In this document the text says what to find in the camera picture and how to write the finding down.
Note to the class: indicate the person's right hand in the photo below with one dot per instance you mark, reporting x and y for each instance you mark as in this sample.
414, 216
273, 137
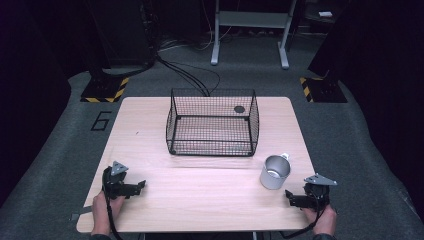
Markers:
322, 221

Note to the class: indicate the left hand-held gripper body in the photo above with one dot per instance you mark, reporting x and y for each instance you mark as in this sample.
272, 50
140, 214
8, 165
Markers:
115, 181

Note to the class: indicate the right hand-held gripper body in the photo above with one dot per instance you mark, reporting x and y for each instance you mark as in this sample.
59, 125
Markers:
316, 191

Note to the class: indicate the silver metal cup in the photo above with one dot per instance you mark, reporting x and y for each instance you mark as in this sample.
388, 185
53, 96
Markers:
275, 173

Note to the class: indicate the small white box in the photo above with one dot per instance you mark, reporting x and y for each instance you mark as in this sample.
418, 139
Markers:
325, 14

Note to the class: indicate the black yellow striped stand base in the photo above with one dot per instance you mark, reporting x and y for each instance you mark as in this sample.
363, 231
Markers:
105, 90
321, 90

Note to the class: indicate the white metal stand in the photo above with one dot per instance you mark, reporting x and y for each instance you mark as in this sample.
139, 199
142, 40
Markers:
253, 20

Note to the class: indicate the grey tape strip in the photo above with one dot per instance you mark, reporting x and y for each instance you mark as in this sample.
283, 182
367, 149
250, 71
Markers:
81, 212

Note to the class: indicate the black cabinet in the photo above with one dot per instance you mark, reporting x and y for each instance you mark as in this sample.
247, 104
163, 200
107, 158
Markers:
121, 31

